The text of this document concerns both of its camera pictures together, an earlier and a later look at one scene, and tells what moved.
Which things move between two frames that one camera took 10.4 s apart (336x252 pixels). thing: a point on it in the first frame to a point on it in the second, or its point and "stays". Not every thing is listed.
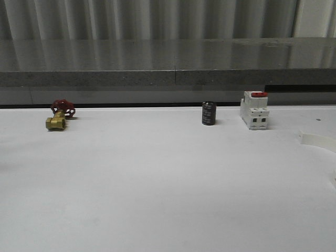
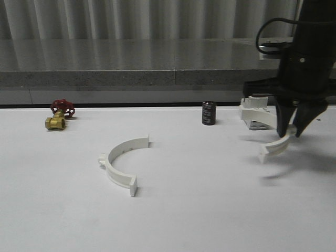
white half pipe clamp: [317, 166] to [254, 110]
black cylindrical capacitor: [209, 113] stays
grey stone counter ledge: [291, 71] stays
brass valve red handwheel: [62, 108] stays
